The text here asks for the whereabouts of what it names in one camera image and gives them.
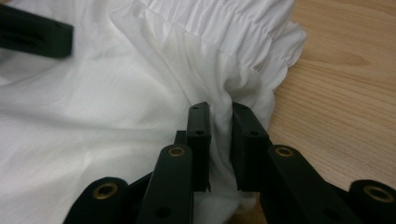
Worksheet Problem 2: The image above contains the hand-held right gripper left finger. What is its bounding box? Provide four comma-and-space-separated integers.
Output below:
186, 102, 212, 192

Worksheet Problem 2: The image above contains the white gathered skirt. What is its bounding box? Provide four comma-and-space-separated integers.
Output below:
0, 0, 307, 224

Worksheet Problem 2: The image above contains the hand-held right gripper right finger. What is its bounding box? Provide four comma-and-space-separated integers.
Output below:
232, 102, 272, 191

